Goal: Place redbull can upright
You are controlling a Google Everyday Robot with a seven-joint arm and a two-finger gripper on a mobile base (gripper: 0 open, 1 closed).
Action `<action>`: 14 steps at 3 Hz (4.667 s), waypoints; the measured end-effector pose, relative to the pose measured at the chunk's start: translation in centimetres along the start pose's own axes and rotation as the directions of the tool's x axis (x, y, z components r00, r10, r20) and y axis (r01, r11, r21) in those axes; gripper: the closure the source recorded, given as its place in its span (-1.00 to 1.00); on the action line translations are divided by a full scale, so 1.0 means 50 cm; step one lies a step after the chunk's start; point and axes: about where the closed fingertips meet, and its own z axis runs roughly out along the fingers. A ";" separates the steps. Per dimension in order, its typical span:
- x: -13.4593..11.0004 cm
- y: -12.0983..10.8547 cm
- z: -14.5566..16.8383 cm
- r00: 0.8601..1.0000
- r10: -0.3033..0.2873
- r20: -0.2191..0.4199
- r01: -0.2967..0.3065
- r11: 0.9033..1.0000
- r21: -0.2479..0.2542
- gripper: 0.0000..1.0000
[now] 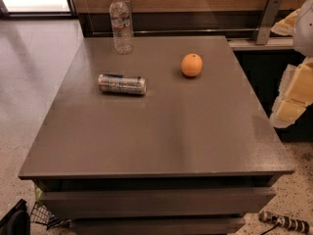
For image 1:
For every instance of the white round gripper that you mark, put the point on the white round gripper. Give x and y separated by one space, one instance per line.
304 29

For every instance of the silver blue Red Bull can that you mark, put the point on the silver blue Red Bull can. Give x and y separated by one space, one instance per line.
113 83

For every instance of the orange fruit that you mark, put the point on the orange fruit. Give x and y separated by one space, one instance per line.
191 65

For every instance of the grey drawer cabinet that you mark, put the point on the grey drawer cabinet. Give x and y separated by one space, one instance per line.
190 157

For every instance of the black white striped tool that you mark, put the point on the black white striped tool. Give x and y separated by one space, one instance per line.
286 222

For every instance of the clear plastic water bottle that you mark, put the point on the clear plastic water bottle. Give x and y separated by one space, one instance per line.
121 27

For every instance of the black round object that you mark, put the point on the black round object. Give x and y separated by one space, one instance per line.
16 221

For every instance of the grey metal wall bracket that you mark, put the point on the grey metal wall bracket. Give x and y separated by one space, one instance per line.
262 33

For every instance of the black wire basket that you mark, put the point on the black wire basket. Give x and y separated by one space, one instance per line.
41 215

